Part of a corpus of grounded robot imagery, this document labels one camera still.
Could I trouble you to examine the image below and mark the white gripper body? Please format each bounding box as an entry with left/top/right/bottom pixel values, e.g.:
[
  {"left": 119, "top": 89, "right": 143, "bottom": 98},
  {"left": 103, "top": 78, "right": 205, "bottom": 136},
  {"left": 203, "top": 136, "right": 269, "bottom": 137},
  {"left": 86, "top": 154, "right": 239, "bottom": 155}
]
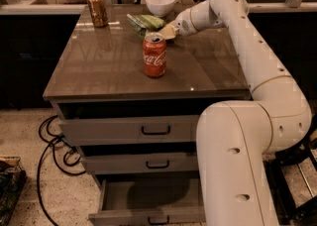
[{"left": 173, "top": 9, "right": 191, "bottom": 36}]

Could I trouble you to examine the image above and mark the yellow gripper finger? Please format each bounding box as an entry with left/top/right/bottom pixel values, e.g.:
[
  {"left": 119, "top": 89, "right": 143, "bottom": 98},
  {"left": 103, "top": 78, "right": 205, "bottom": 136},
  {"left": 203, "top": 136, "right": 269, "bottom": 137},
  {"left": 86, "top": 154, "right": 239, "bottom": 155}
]
[{"left": 158, "top": 23, "right": 178, "bottom": 40}]

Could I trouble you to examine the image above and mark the green jalapeno chip bag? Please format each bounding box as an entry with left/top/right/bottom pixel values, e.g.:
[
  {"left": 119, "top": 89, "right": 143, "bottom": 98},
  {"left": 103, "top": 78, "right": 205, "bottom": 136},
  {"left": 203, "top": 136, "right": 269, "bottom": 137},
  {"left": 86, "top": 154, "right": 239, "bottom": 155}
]
[{"left": 127, "top": 14, "right": 165, "bottom": 39}]

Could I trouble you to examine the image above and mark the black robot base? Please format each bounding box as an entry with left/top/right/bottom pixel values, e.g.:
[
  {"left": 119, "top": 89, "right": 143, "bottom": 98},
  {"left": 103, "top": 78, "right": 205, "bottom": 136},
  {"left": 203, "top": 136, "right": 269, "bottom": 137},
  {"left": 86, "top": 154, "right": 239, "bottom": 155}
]
[{"left": 264, "top": 114, "right": 317, "bottom": 226}]

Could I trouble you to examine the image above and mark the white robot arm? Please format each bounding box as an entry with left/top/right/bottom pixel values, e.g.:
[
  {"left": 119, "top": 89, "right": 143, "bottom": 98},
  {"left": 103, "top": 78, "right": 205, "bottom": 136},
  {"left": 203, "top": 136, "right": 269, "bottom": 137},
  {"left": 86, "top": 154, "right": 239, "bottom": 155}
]
[{"left": 170, "top": 0, "right": 312, "bottom": 226}]

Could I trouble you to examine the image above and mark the top grey drawer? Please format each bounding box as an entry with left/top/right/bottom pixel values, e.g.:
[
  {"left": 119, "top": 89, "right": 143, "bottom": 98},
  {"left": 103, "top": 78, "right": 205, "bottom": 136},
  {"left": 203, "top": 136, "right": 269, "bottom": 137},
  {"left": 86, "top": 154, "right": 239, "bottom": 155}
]
[{"left": 60, "top": 115, "right": 198, "bottom": 146}]

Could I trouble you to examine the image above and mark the grey drawer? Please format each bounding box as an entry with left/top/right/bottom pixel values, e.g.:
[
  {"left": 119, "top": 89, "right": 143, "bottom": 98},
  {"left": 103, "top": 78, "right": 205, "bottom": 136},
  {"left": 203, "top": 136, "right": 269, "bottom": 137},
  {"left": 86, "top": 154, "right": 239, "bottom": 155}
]
[
  {"left": 60, "top": 115, "right": 198, "bottom": 146},
  {"left": 81, "top": 152, "right": 198, "bottom": 174},
  {"left": 89, "top": 171, "right": 205, "bottom": 226}
]

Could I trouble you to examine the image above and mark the grey drawer cabinet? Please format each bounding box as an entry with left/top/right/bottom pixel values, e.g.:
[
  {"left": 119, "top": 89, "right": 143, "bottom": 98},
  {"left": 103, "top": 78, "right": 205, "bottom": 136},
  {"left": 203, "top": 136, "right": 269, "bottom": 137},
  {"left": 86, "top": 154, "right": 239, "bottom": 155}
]
[{"left": 42, "top": 3, "right": 252, "bottom": 226}]

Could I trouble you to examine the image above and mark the middle grey drawer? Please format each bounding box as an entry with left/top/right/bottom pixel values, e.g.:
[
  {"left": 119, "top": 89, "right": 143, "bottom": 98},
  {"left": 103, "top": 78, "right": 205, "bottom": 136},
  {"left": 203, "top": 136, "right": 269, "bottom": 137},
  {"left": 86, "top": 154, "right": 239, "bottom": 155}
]
[{"left": 81, "top": 152, "right": 198, "bottom": 174}]

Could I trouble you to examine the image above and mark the bottom grey drawer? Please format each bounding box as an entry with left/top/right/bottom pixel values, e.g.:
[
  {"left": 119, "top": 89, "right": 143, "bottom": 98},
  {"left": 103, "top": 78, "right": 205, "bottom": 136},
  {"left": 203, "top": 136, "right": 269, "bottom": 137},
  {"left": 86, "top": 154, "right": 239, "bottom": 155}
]
[{"left": 89, "top": 171, "right": 205, "bottom": 226}]

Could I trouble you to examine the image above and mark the red Coca-Cola can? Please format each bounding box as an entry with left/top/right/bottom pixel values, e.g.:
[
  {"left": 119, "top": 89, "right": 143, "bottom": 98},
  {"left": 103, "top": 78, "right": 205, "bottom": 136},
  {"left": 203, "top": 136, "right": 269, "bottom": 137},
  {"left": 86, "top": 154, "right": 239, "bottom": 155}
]
[{"left": 143, "top": 33, "right": 166, "bottom": 77}]

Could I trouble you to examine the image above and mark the white bowl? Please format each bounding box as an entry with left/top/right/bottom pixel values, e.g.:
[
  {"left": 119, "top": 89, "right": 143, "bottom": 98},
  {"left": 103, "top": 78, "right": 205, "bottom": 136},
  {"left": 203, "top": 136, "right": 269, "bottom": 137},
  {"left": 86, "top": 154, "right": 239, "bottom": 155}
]
[{"left": 146, "top": 0, "right": 175, "bottom": 18}]

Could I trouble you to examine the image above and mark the gold soda can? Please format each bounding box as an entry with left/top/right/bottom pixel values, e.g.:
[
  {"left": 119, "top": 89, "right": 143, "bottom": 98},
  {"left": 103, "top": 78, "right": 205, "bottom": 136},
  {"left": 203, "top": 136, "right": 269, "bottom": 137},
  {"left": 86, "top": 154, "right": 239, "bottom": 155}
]
[{"left": 87, "top": 0, "right": 108, "bottom": 28}]

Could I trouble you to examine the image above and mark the basket with items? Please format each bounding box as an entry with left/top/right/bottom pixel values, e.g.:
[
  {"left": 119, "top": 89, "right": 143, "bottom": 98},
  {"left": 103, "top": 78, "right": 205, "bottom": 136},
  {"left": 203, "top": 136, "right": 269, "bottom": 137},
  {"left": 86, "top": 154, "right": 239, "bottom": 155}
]
[{"left": 0, "top": 157, "right": 27, "bottom": 226}]

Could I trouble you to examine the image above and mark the black floor cable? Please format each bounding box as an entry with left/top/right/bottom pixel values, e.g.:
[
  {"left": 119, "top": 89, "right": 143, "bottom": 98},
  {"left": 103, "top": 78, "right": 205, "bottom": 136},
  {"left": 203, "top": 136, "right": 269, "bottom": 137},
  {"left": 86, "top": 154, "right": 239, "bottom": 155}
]
[{"left": 36, "top": 115, "right": 87, "bottom": 226}]

